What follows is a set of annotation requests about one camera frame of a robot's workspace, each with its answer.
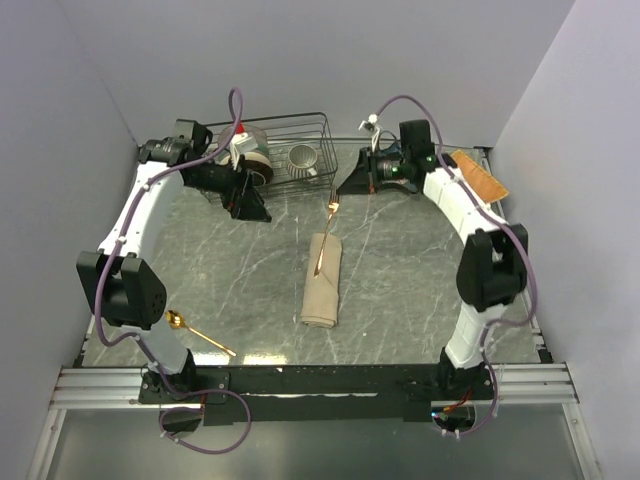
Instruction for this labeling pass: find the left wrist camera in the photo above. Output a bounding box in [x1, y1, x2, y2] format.
[229, 124, 258, 170]

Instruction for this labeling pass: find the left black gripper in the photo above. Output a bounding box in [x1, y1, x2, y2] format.
[186, 153, 272, 222]

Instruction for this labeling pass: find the striped ceramic mug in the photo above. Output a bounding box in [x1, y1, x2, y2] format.
[286, 144, 318, 180]

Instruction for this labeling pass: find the dark brown bowl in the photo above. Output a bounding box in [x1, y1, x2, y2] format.
[250, 164, 274, 187]

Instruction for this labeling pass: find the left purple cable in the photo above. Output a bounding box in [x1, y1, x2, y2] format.
[93, 87, 254, 457]

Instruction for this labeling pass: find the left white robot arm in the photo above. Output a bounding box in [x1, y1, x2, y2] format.
[76, 119, 271, 402]

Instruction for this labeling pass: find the orange woven fan mat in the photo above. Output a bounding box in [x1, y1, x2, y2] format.
[450, 150, 509, 204]

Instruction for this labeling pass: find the aluminium frame rail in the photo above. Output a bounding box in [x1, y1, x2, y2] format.
[28, 363, 578, 479]

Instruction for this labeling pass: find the blue star-shaped dish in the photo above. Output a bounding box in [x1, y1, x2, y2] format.
[371, 141, 418, 194]

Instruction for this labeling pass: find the copper fork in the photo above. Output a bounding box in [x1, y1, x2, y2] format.
[313, 187, 340, 278]

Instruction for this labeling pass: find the beige cloth napkin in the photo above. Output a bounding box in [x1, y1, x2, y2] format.
[300, 233, 342, 329]

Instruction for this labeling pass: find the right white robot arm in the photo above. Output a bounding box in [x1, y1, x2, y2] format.
[337, 114, 528, 399]

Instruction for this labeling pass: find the gold spoon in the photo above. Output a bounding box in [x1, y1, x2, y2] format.
[165, 310, 237, 357]

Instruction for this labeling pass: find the cream ceramic plate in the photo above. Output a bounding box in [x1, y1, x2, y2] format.
[215, 150, 271, 171]

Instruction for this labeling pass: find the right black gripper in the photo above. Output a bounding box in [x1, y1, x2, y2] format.
[337, 146, 411, 196]

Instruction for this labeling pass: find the black wire dish rack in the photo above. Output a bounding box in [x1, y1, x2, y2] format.
[199, 111, 339, 205]

